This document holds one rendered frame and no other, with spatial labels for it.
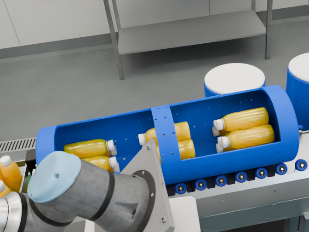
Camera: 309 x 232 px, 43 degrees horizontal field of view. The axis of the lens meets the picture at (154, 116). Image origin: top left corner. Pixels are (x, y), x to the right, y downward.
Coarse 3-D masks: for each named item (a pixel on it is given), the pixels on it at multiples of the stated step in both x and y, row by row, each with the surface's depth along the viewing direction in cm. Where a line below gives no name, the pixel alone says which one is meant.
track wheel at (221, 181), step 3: (222, 174) 141; (216, 177) 141; (219, 177) 141; (222, 177) 141; (225, 177) 141; (216, 180) 141; (219, 180) 141; (222, 180) 141; (225, 180) 141; (216, 183) 141; (219, 183) 141; (222, 183) 141; (225, 183) 141; (222, 186) 141
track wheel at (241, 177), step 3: (237, 171) 142; (240, 171) 141; (243, 171) 141; (237, 174) 141; (240, 174) 141; (243, 174) 141; (246, 174) 141; (237, 177) 141; (240, 177) 141; (243, 177) 141; (246, 177) 141; (237, 180) 141; (240, 180) 141; (243, 180) 141
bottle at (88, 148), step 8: (72, 144) 144; (80, 144) 143; (88, 144) 143; (96, 144) 143; (104, 144) 143; (72, 152) 142; (80, 152) 142; (88, 152) 142; (96, 152) 143; (104, 152) 144
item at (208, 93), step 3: (204, 81) 186; (264, 81) 179; (204, 84) 184; (264, 84) 178; (204, 87) 185; (207, 90) 180; (210, 90) 179; (207, 93) 182; (210, 93) 179; (213, 93) 177; (216, 93) 176; (207, 96) 183; (210, 96) 180; (213, 141) 196
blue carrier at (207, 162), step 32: (224, 96) 144; (256, 96) 150; (288, 96) 133; (64, 128) 146; (96, 128) 150; (128, 128) 152; (160, 128) 129; (192, 128) 155; (288, 128) 129; (128, 160) 154; (192, 160) 129; (224, 160) 131; (256, 160) 133; (288, 160) 137
